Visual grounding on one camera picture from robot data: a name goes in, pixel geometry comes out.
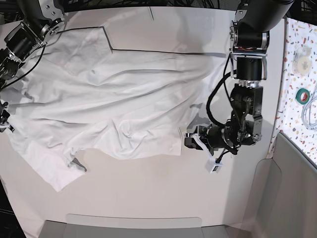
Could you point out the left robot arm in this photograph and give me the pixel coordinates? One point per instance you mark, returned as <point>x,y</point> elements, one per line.
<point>249,41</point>

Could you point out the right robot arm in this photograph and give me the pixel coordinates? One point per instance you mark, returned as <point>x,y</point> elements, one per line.
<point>42,19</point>

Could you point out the terrazzo pattern side table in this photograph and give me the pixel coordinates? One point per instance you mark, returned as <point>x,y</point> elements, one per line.
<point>297,122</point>

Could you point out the white t-shirt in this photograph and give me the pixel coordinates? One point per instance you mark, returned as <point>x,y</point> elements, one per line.
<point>80,93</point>

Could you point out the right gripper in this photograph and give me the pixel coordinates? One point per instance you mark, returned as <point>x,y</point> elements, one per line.
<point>4,116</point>

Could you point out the green tape roll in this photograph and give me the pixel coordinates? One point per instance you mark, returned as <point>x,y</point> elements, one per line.
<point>302,96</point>

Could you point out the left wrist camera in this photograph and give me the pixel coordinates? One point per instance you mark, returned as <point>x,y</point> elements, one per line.
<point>213,166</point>

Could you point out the grey panel at right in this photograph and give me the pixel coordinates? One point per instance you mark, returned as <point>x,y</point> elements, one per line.
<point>283,197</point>

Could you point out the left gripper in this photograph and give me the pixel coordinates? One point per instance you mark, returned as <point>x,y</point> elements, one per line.
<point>210,136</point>

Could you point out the clear tape dispenser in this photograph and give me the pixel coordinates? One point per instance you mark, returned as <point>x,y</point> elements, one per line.
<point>302,63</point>

